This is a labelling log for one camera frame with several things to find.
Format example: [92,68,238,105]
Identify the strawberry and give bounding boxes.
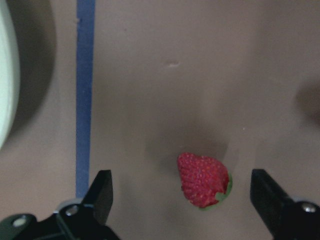
[177,152,233,210]

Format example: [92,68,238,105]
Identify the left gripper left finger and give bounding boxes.
[57,170,114,240]

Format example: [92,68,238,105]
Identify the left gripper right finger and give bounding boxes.
[250,169,320,240]

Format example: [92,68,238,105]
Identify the light green plate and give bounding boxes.
[0,0,21,146]

